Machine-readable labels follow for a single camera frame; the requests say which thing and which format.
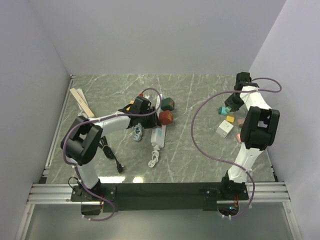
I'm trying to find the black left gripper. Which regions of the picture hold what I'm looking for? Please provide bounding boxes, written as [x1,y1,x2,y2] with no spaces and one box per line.
[139,107,162,130]

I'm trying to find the teal usb charger cube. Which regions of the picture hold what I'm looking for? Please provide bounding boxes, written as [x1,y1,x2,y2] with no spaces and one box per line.
[217,106,228,116]

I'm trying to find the yellow usb charger cube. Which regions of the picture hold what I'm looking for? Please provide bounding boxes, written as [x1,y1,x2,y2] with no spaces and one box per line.
[226,115,235,124]

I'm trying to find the pink plug adapter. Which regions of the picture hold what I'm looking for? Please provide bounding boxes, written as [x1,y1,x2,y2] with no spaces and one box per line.
[236,133,242,143]
[237,118,245,128]

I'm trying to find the white cube adapter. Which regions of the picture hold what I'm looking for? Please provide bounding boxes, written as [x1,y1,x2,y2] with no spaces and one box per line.
[216,120,234,138]

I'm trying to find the red-brown cube adapter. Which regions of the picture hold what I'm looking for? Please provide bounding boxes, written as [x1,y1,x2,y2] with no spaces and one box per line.
[158,110,174,126]

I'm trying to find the beige power strip red sockets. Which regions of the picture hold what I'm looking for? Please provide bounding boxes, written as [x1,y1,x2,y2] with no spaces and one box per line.
[69,88,95,118]

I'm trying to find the small white power strip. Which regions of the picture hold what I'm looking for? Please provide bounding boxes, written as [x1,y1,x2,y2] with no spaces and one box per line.
[75,88,88,118]

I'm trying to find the mint green plug adapter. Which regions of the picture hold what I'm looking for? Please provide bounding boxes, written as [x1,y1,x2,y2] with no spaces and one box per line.
[225,106,232,113]

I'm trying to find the long white power strip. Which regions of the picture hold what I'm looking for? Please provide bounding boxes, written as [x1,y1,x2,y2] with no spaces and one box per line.
[150,94,166,149]

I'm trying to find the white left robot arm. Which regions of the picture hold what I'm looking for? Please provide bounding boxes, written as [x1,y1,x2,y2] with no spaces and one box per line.
[60,94,163,201]

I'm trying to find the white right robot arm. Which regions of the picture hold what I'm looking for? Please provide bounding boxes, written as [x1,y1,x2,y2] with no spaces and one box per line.
[219,72,280,200]

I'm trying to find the green cube adapter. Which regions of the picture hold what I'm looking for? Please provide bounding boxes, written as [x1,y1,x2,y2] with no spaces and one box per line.
[160,97,175,111]

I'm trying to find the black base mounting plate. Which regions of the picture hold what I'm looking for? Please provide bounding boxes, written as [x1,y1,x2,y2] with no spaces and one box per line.
[70,182,251,213]

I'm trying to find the light blue coiled cable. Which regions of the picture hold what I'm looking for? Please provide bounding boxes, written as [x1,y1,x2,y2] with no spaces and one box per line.
[131,123,144,143]

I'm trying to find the black power cord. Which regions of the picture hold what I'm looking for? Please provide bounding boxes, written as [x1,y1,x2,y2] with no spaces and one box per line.
[98,134,126,174]

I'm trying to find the white bundled cable with plug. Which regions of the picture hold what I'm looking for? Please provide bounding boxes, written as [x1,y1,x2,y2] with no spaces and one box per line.
[147,146,161,169]

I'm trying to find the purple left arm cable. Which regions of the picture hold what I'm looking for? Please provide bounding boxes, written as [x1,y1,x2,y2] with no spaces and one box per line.
[62,87,163,222]

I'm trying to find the aluminium frame rail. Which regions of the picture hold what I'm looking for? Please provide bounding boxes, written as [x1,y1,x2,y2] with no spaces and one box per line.
[27,74,76,204]

